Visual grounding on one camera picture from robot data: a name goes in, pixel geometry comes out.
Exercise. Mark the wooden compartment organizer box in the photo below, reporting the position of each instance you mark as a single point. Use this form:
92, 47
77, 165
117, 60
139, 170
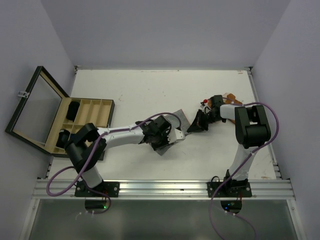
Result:
96, 111

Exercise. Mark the orange underwear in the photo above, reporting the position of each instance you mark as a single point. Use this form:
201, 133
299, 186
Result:
229, 98

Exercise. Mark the white wall latch clip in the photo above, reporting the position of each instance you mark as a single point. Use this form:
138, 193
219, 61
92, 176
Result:
23, 94

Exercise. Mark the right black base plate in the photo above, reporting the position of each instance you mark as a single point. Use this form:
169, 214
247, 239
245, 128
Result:
216, 188

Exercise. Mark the glass box lid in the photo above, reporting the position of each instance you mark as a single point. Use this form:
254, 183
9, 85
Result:
34, 116

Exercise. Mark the rolled black underwear in box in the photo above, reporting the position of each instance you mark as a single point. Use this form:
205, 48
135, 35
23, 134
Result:
63, 137

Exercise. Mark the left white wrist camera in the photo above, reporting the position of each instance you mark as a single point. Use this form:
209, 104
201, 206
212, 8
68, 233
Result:
175, 135

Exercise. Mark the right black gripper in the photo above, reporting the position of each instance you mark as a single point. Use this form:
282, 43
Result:
198, 124

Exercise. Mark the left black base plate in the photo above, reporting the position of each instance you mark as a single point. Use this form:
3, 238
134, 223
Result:
110, 188

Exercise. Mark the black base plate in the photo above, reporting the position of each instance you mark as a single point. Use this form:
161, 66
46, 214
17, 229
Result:
216, 188
110, 188

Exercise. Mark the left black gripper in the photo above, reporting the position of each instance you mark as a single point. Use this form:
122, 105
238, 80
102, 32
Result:
166, 141

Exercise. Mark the aluminium mounting rail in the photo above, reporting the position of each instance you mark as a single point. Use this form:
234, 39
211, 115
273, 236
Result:
197, 190

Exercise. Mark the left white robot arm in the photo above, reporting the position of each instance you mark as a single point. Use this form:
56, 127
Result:
89, 143

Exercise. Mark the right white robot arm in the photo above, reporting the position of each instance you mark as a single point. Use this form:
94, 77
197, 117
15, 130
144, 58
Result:
252, 132

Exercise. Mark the black underwear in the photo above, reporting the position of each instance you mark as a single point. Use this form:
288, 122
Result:
72, 110
63, 137

